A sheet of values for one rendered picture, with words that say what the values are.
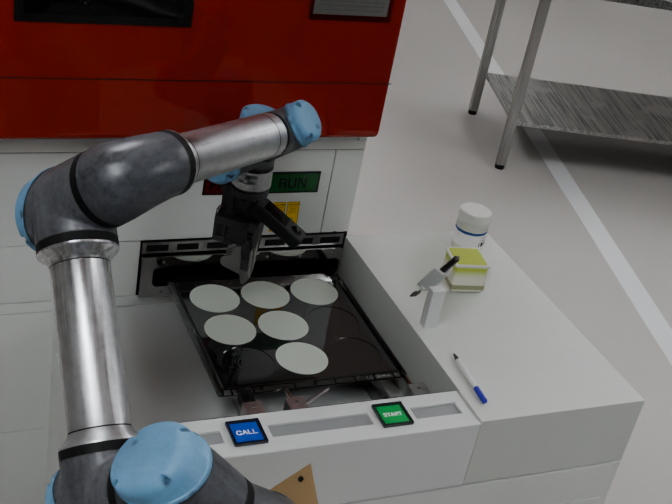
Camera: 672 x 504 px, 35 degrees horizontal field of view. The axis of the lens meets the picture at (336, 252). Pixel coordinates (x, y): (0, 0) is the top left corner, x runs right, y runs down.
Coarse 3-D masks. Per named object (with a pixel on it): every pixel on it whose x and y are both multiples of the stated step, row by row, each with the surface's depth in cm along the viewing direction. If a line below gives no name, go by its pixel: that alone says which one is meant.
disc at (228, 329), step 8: (208, 320) 207; (216, 320) 207; (224, 320) 208; (232, 320) 208; (240, 320) 208; (208, 328) 204; (216, 328) 205; (224, 328) 205; (232, 328) 206; (240, 328) 206; (248, 328) 207; (216, 336) 202; (224, 336) 203; (232, 336) 203; (240, 336) 204; (248, 336) 204; (232, 344) 201; (240, 344) 202
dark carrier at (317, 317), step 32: (192, 288) 215; (288, 288) 221; (192, 320) 206; (256, 320) 209; (320, 320) 213; (352, 320) 216; (224, 352) 199; (256, 352) 200; (352, 352) 206; (384, 352) 208; (224, 384) 190; (256, 384) 192
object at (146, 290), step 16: (144, 256) 214; (160, 256) 216; (176, 256) 217; (192, 256) 218; (208, 256) 219; (256, 256) 224; (272, 256) 226; (288, 256) 227; (304, 256) 229; (320, 256) 230; (336, 256) 232; (144, 272) 216; (144, 288) 218; (160, 288) 219
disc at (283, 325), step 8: (272, 312) 213; (280, 312) 213; (288, 312) 214; (264, 320) 210; (272, 320) 210; (280, 320) 211; (288, 320) 211; (296, 320) 212; (304, 320) 212; (264, 328) 208; (272, 328) 208; (280, 328) 208; (288, 328) 209; (296, 328) 209; (304, 328) 210; (272, 336) 206; (280, 336) 206; (288, 336) 207; (296, 336) 207
